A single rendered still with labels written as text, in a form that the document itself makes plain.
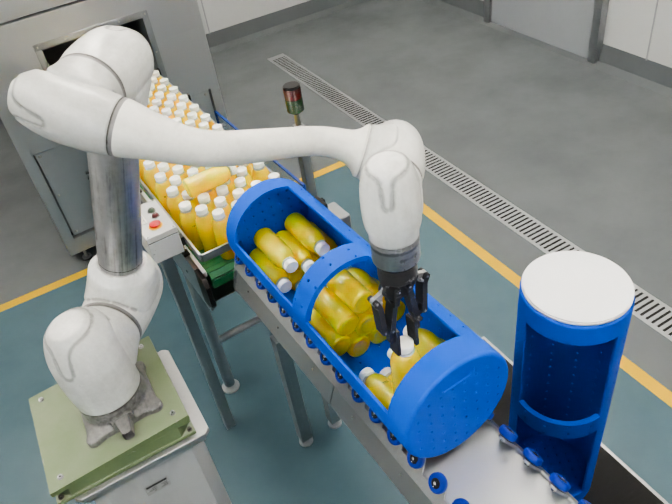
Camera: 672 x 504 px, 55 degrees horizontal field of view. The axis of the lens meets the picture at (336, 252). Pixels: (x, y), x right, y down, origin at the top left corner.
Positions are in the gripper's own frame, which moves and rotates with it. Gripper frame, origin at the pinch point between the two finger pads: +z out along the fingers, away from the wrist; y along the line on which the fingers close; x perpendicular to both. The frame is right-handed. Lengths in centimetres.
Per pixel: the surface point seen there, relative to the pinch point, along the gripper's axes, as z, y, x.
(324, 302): 14.3, -1.2, 32.6
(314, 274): 5.2, -1.9, 33.7
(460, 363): 3.9, 6.0, -10.2
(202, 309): 74, -15, 119
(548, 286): 23, 51, 8
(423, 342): 14.1, 9.3, 6.3
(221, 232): 24, -6, 91
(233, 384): 122, -13, 120
